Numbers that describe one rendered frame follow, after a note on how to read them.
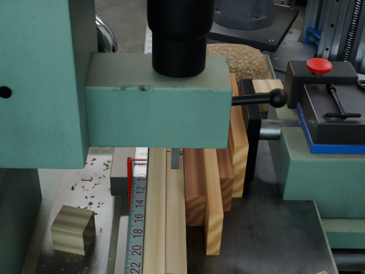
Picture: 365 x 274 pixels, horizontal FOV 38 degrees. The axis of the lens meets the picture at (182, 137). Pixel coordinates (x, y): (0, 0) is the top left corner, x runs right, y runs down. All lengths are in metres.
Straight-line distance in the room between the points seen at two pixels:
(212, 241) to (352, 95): 0.24
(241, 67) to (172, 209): 0.36
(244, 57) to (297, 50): 0.53
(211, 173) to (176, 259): 0.11
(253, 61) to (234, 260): 0.39
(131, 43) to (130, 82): 2.52
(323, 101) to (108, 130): 0.25
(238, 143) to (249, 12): 0.66
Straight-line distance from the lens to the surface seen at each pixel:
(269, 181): 0.66
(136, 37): 3.08
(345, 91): 0.66
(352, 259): 0.70
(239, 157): 0.59
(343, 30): 1.34
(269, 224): 0.60
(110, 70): 0.52
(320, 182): 0.63
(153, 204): 0.54
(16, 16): 0.43
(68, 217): 0.69
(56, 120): 0.47
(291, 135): 0.63
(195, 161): 0.60
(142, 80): 0.50
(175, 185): 0.58
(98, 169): 0.82
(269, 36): 1.21
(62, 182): 0.80
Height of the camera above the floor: 1.32
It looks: 36 degrees down
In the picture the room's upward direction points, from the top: 2 degrees clockwise
